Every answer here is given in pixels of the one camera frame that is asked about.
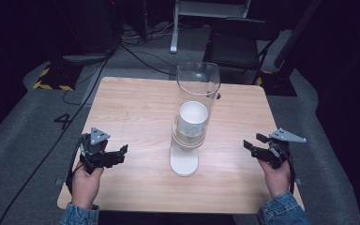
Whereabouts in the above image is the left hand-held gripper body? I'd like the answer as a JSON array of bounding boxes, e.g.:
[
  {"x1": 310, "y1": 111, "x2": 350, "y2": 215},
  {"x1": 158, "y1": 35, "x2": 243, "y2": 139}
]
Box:
[{"x1": 80, "y1": 126, "x2": 120, "y2": 175}]

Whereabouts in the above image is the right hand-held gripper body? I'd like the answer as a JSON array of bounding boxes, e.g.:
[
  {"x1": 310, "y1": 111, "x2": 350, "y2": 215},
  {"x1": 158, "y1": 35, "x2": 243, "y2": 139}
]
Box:
[{"x1": 250, "y1": 127, "x2": 308, "y2": 170}]

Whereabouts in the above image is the person's right hand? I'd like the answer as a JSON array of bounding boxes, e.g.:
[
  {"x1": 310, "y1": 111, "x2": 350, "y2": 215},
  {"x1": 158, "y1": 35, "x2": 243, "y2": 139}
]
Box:
[{"x1": 258, "y1": 158, "x2": 293, "y2": 199}]

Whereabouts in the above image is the person's left hand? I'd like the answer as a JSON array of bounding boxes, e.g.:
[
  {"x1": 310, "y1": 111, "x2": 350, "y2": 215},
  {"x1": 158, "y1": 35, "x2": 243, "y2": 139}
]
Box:
[{"x1": 70, "y1": 160, "x2": 105, "y2": 210}]

